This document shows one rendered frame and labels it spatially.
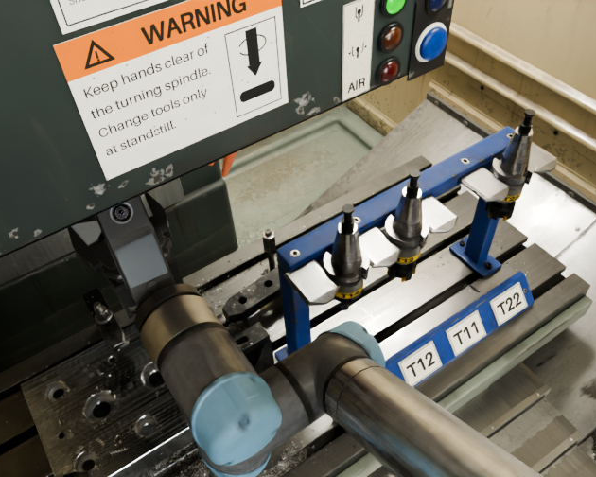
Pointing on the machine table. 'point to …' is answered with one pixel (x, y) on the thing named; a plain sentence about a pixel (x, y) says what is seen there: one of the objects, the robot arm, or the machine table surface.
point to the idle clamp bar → (253, 299)
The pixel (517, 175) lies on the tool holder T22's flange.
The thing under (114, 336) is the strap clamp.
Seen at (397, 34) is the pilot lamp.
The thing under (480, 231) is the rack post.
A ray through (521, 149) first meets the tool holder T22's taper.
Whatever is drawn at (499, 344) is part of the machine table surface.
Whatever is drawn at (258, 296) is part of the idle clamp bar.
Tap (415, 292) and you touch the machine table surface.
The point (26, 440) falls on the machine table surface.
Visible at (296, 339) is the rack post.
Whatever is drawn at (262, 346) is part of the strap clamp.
